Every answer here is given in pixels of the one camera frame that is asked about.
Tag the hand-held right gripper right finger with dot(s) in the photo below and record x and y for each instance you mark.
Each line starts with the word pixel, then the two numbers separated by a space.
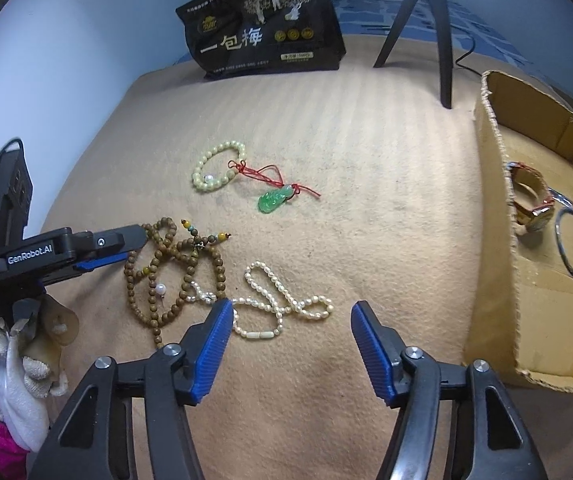
pixel 371 350

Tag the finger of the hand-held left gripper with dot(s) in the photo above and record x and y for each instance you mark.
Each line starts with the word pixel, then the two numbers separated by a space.
pixel 116 242

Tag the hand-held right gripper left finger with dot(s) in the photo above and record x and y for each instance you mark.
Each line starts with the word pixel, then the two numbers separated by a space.
pixel 211 355

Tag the cardboard box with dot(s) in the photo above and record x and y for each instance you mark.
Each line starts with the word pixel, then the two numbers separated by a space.
pixel 496 280

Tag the person's left hand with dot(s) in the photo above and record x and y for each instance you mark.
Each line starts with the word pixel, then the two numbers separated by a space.
pixel 14 380

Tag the gold wristwatch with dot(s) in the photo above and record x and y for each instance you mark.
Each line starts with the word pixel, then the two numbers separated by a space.
pixel 534 210

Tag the black printed snack bag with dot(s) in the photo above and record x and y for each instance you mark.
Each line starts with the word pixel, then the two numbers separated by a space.
pixel 261 25

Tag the black tripod stand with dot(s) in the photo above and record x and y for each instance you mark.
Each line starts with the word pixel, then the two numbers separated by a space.
pixel 441 35

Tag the blue patterned bed sheet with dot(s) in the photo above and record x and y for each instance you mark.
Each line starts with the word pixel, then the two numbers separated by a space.
pixel 366 5

